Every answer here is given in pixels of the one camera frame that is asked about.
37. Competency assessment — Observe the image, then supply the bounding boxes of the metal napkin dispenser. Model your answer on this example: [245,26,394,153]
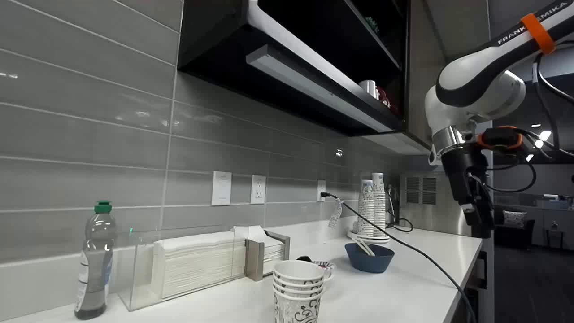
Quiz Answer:
[244,230,290,282]

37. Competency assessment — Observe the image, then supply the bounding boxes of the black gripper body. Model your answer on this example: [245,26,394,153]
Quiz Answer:
[441,144,488,205]

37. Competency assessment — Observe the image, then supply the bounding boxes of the clear acrylic napkin box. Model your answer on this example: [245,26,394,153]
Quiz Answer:
[114,230,245,311]

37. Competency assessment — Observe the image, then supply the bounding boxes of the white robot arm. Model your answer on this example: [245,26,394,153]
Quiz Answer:
[425,0,574,239]

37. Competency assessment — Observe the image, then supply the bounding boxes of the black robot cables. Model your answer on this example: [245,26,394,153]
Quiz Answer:
[464,35,574,196]

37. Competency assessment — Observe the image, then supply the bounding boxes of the white utensil in bowl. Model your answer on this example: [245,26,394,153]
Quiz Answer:
[349,238,375,257]

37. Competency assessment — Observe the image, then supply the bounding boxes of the white wall switch plate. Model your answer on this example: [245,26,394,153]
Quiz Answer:
[211,173,231,205]

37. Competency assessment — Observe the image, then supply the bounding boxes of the stack of patterned paper cups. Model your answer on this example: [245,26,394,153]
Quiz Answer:
[272,261,324,323]

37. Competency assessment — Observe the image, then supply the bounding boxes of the clear plastic water bottle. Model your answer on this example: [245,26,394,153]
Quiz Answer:
[73,202,116,320]

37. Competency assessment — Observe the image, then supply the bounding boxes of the white wall outlet with plug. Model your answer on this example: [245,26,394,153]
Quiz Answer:
[317,180,326,202]

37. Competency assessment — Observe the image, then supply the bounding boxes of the black power cable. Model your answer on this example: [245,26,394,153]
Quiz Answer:
[319,191,477,323]

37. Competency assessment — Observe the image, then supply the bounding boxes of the tall stack of paper cups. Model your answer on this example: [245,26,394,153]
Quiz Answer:
[357,173,387,238]

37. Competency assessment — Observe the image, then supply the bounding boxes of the white wall outlet plate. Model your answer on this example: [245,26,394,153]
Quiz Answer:
[251,177,265,205]

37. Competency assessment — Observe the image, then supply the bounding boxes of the black upper cabinet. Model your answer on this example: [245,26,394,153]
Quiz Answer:
[177,0,409,137]

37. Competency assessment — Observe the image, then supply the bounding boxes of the blue bowl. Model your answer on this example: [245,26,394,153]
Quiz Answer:
[344,243,394,273]

